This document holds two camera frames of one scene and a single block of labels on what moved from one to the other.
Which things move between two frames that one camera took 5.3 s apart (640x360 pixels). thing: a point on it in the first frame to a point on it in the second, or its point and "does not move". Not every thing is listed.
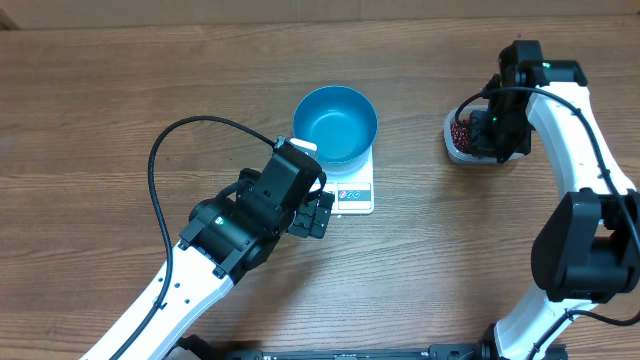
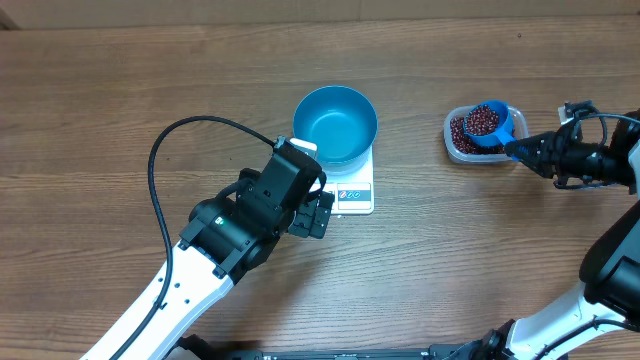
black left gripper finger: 303,217 does not move
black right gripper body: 509,132 to 588,160
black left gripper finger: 324,206 does not move
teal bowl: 341,122 does not move
